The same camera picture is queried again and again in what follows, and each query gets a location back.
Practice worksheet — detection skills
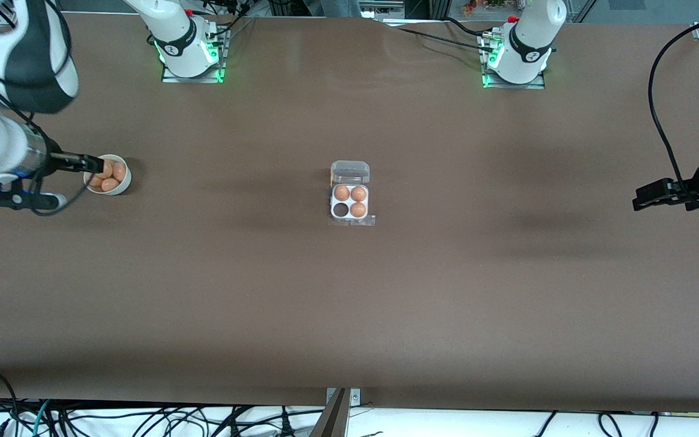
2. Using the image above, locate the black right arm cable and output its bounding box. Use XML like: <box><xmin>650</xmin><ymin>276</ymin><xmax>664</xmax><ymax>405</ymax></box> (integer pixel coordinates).
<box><xmin>0</xmin><ymin>61</ymin><xmax>96</xmax><ymax>216</ymax></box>

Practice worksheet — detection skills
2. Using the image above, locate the metal table edge bracket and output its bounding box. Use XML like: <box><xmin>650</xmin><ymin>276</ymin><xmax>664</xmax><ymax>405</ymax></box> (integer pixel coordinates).
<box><xmin>325</xmin><ymin>388</ymin><xmax>362</xmax><ymax>406</ymax></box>

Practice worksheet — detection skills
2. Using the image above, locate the dark camera stand bar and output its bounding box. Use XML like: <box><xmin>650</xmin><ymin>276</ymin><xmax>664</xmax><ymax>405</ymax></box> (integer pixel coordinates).
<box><xmin>309</xmin><ymin>388</ymin><xmax>351</xmax><ymax>437</ymax></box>

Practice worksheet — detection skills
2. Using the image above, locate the clear plastic egg box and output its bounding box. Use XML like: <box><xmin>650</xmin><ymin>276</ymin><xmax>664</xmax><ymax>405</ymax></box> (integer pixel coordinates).
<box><xmin>328</xmin><ymin>160</ymin><xmax>377</xmax><ymax>227</ymax></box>

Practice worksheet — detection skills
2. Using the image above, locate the white round bowl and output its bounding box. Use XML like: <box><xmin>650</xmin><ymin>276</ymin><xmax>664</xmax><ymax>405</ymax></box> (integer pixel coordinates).
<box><xmin>83</xmin><ymin>154</ymin><xmax>132</xmax><ymax>196</ymax></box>

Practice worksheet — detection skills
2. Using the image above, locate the black cable on table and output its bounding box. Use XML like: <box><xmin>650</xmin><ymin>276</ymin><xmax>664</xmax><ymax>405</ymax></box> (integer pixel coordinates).
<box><xmin>393</xmin><ymin>25</ymin><xmax>491</xmax><ymax>52</ymax></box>

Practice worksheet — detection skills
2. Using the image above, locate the teal floor cable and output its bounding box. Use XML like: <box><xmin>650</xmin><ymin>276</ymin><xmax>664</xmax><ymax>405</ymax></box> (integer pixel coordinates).
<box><xmin>30</xmin><ymin>399</ymin><xmax>53</xmax><ymax>437</ymax></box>

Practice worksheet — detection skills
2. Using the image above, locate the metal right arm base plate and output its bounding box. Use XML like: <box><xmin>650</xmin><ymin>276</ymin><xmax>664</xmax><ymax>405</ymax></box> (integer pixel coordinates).
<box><xmin>161</xmin><ymin>25</ymin><xmax>227</xmax><ymax>84</ymax></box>

